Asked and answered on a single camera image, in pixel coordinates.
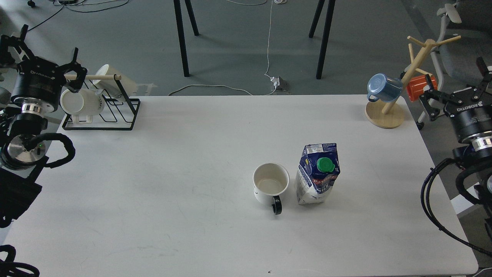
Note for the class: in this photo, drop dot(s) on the black table legs left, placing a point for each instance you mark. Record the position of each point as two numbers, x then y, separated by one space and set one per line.
181 33

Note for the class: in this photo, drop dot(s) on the orange mug on tree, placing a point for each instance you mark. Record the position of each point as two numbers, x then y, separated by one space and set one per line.
416 86

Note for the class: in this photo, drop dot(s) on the blue mug on tree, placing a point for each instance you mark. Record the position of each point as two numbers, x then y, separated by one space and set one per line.
384 88

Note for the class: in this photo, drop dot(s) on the grey floor power socket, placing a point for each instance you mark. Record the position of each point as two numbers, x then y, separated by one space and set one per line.
279 84

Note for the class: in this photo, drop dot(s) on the cream mug on rack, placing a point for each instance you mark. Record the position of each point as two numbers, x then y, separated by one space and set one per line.
111 86

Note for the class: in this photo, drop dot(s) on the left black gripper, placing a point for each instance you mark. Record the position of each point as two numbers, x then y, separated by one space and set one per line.
38 84

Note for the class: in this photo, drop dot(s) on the black wire cup rack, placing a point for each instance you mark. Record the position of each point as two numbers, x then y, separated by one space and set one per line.
116 116

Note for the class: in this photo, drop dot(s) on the black table legs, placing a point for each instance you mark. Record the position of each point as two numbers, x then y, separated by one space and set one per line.
181 33
326 32

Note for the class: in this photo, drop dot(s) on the blue white milk carton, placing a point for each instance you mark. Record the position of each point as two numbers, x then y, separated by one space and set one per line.
317 171

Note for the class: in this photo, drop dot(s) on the black table legs right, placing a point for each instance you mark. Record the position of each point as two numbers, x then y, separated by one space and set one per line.
326 32

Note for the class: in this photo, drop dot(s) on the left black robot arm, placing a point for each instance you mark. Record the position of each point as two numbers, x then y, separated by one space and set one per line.
25 150

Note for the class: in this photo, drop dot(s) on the white mug on rack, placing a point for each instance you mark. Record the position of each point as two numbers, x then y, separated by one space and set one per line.
85 103

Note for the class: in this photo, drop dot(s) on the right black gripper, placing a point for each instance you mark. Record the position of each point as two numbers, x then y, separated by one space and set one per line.
469 111

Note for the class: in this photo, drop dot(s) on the white mug black handle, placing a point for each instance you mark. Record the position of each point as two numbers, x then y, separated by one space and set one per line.
270 181

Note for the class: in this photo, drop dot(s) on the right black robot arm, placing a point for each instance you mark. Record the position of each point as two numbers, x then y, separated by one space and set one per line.
474 159

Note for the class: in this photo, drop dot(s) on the wooden mug tree stand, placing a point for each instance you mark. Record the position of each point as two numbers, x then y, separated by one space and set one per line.
389 114

